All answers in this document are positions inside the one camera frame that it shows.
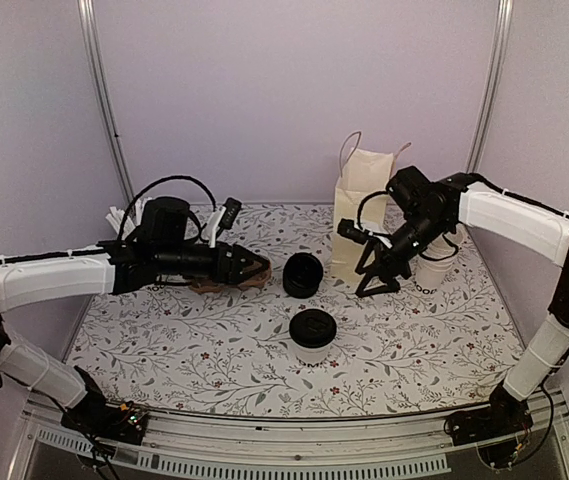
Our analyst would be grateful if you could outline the brown cardboard cup carrier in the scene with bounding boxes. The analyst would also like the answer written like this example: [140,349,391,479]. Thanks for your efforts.
[188,262,272,295]

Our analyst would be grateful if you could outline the cream paper bag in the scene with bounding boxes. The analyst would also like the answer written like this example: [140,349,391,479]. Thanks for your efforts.
[332,130,412,281]

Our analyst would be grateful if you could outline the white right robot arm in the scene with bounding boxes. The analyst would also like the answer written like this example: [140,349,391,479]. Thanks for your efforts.
[368,228,559,414]

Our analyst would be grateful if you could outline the black plastic cup lid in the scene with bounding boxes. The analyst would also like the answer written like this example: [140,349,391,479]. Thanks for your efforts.
[289,309,337,349]

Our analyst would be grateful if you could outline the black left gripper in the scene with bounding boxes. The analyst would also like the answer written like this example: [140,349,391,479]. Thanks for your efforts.
[155,241,270,285]

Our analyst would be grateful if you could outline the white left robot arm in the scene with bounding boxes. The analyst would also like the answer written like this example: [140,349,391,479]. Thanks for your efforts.
[0,175,270,434]

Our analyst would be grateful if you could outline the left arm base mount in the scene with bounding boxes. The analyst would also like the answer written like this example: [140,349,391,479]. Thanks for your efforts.
[61,395,148,445]

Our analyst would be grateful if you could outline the stack of black lids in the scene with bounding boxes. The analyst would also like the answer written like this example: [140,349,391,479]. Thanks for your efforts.
[282,252,324,299]

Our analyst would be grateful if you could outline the left aluminium frame post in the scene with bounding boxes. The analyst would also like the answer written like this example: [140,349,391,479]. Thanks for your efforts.
[77,0,134,201]

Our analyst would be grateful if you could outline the metal front rail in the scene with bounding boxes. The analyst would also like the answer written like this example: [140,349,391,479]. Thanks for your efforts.
[7,390,569,479]

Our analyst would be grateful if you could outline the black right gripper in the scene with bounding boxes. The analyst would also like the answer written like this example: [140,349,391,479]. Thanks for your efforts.
[354,212,449,299]

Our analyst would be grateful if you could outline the stack of white paper cups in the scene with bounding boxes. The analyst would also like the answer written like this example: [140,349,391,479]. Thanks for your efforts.
[414,234,463,294]

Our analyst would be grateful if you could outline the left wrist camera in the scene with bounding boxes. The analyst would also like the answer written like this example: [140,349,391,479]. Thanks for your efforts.
[203,197,242,248]

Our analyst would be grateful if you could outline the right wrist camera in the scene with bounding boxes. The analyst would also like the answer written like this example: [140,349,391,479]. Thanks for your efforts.
[337,218,370,245]

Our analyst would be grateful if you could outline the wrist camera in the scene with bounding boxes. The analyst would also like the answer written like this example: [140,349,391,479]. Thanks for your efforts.
[337,218,370,245]
[203,197,242,248]

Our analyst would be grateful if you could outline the cup of white straws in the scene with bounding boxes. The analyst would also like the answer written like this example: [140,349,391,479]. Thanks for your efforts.
[105,206,139,238]

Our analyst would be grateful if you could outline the white paper coffee cup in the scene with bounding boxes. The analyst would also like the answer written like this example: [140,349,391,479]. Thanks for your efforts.
[291,342,330,368]

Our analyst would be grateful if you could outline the aluminium frame post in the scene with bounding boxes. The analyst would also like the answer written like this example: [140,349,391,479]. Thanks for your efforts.
[466,0,513,173]
[77,0,134,201]

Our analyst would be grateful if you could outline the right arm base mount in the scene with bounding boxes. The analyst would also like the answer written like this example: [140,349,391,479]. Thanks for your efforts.
[443,397,533,470]

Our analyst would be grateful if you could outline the right aluminium frame post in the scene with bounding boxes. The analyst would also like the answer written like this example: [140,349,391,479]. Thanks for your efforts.
[466,0,513,173]

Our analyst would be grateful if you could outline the floral patterned table mat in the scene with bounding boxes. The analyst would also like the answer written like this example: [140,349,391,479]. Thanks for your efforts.
[63,202,525,419]

